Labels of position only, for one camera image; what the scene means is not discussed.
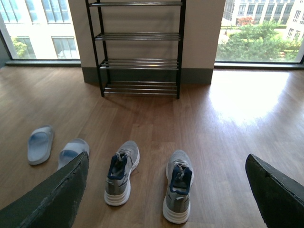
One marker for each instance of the light blue slide sandal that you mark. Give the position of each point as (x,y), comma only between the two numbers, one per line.
(39,144)
(71,150)

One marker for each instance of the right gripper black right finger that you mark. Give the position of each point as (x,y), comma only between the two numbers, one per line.
(279,198)

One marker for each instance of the black metal shoe rack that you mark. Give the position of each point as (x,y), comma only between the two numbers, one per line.
(104,64)

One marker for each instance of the grey sneaker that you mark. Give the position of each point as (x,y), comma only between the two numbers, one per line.
(123,163)
(180,176)

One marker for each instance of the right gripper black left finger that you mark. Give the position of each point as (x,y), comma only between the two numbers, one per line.
(53,203)

